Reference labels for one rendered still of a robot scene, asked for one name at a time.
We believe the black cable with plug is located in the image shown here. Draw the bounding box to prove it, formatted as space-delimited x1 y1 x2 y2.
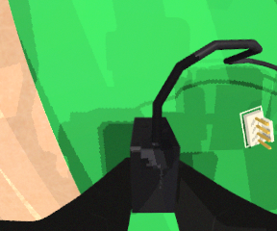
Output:
130 38 277 213

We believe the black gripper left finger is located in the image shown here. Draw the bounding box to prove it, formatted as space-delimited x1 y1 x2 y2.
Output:
0 158 131 231

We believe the green circuit board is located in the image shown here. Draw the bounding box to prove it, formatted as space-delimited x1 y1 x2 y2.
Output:
8 0 277 215

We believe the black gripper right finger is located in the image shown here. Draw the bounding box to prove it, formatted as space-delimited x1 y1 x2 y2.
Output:
174 161 277 231

